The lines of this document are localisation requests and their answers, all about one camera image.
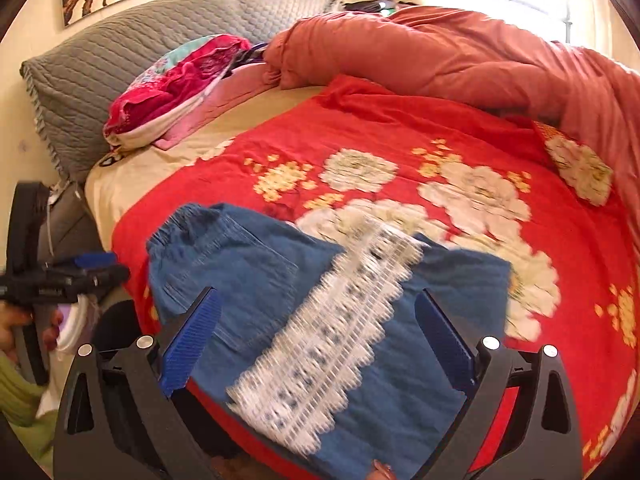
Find person's left hand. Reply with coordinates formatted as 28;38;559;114
0;307;65;353

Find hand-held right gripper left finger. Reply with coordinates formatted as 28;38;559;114
52;287;223;480

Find person's right hand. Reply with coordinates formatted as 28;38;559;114
367;460;398;480

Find grey quilted headboard cover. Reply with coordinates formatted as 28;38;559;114
20;0;346;181

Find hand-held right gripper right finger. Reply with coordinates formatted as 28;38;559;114
415;289;585;480

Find white round object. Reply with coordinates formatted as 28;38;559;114
54;300;98;356

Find blue denim pants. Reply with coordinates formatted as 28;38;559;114
145;202;513;480

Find pink floral pillow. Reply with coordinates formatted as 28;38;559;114
102;34;271;151

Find window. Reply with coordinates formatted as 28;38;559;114
425;0;616;51

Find pink comforter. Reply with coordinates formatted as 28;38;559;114
262;6;640;246

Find dark clothing pile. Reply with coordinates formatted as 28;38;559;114
342;0;416;13

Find red floral blanket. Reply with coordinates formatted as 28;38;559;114
110;75;640;480

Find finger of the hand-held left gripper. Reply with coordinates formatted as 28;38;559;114
75;265;132;302
47;252;118;268

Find person's left forearm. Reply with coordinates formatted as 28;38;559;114
0;352;58;443

